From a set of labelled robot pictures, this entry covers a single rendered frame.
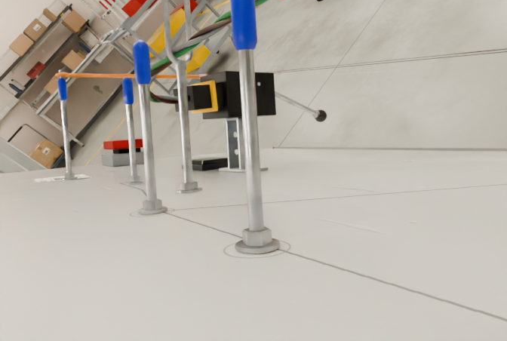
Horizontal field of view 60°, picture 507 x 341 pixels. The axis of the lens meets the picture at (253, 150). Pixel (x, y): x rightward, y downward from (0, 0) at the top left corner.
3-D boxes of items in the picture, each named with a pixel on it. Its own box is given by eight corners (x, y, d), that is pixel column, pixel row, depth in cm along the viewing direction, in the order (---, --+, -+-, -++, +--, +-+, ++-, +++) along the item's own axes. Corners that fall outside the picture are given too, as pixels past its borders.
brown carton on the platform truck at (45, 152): (56, 154, 758) (38, 141, 743) (64, 151, 715) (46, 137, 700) (41, 172, 740) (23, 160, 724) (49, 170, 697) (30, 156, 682)
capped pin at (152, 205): (131, 213, 22) (118, 41, 21) (152, 208, 23) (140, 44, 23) (153, 215, 21) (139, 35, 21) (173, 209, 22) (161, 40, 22)
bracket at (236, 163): (268, 170, 40) (265, 115, 40) (247, 172, 39) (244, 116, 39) (238, 167, 44) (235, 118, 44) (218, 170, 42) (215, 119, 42)
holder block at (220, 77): (276, 115, 41) (274, 72, 41) (228, 117, 38) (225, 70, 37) (248, 118, 44) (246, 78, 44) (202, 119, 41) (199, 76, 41)
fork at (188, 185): (195, 188, 30) (180, -19, 30) (209, 189, 29) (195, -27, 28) (169, 192, 29) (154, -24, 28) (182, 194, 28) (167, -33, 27)
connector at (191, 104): (237, 105, 39) (235, 83, 39) (192, 109, 36) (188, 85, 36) (217, 108, 41) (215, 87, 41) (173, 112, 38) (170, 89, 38)
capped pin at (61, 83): (81, 178, 43) (72, 69, 43) (69, 179, 42) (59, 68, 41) (71, 178, 44) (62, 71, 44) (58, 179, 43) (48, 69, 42)
